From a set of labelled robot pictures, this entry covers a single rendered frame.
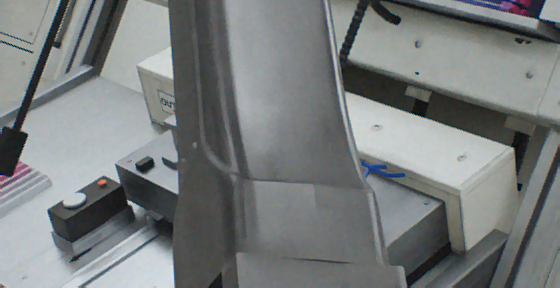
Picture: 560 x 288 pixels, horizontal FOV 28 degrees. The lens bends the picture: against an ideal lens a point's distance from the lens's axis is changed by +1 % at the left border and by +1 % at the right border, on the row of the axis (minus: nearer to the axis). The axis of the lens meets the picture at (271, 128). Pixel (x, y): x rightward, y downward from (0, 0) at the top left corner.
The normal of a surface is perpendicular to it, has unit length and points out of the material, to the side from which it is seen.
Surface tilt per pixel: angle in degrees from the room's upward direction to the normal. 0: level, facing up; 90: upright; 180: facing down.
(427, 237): 90
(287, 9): 51
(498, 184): 90
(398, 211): 43
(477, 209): 90
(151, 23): 90
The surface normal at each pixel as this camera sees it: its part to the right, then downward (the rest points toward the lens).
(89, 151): -0.17, -0.85
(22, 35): 0.68, 0.27
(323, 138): 0.42, -0.62
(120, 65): -0.64, -0.23
